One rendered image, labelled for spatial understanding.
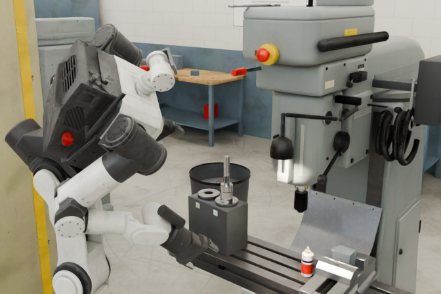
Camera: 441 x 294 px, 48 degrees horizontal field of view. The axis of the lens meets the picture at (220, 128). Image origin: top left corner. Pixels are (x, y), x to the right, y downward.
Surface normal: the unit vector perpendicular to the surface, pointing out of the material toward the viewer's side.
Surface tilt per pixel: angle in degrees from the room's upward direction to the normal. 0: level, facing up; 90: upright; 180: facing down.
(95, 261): 78
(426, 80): 90
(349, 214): 63
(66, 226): 112
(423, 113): 90
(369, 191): 90
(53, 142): 119
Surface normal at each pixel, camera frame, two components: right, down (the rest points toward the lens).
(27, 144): -0.34, 0.24
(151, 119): 0.65, -0.02
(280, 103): -0.62, 0.20
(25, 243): 0.78, 0.16
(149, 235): 0.27, 0.58
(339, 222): -0.56, -0.26
